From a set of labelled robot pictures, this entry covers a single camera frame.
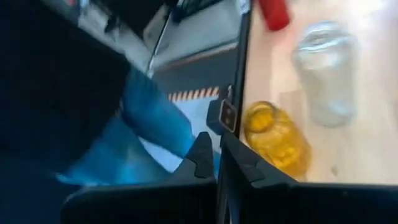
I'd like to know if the person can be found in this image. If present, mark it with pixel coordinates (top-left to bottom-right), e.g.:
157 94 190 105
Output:
0 0 218 224

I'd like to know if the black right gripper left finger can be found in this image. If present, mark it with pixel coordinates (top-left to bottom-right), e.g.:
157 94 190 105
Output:
60 131 218 224

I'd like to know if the small black table camera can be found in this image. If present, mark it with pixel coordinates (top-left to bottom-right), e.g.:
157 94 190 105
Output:
205 98 239 136

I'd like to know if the red round glass vase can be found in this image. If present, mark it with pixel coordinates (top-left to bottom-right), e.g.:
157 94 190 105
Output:
257 0 292 32

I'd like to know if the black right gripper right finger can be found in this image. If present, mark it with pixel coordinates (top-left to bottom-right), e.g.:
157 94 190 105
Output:
219 132 398 224

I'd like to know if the clear ribbed glass vase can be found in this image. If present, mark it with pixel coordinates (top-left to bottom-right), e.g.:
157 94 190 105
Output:
291 20 361 129

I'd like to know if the yellow glass vase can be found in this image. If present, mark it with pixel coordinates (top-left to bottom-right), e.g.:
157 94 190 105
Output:
242 100 313 181

